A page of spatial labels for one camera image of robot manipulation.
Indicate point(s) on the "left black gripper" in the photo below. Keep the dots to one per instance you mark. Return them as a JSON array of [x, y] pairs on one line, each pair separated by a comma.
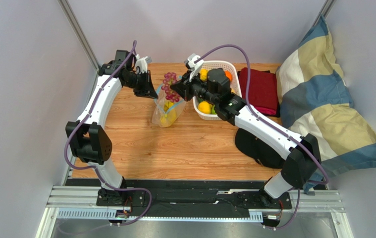
[[148, 91]]

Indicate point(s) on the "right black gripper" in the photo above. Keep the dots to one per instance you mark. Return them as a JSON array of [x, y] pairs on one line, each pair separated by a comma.
[[187, 88]]

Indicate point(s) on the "clear zip top bag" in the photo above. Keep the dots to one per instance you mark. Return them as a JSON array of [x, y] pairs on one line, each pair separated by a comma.
[[164, 92]]

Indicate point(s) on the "yellow banana bunch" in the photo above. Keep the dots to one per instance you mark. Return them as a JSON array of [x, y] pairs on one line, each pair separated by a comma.
[[168, 117]]

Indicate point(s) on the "green lime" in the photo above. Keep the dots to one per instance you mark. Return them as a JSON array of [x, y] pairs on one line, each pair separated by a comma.
[[213, 112]]

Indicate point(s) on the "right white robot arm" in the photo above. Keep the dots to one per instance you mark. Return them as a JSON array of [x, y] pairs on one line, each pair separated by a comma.
[[301, 154]]

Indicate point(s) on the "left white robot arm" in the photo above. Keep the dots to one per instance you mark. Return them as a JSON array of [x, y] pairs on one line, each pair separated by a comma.
[[87, 139]]

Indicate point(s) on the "yellow lemon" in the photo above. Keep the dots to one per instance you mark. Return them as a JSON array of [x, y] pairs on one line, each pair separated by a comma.
[[205, 107]]

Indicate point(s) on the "white plastic basket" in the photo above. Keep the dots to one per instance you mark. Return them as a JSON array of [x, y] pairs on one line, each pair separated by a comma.
[[234, 84]]

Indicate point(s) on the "orange fruit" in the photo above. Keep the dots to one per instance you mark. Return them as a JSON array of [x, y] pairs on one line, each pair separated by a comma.
[[228, 75]]

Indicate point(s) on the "folded red cloth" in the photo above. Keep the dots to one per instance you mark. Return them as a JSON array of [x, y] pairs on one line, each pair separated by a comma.
[[263, 93]]

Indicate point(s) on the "black baseball cap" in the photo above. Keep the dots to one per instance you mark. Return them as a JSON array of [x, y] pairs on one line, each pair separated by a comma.
[[256, 149]]

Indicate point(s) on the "striped blue yellow pillow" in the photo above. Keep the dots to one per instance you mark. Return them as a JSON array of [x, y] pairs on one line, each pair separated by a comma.
[[314, 99]]

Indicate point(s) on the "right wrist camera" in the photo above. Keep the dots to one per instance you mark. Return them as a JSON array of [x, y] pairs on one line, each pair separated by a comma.
[[194, 64]]

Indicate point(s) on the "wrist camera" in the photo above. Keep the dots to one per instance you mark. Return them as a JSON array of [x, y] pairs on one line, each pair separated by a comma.
[[194, 64], [141, 64]]

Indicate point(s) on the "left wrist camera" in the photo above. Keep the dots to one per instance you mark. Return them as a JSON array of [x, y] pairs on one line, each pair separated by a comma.
[[141, 64]]

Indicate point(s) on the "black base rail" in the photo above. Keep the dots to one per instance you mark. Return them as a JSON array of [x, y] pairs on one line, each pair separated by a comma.
[[189, 198]]

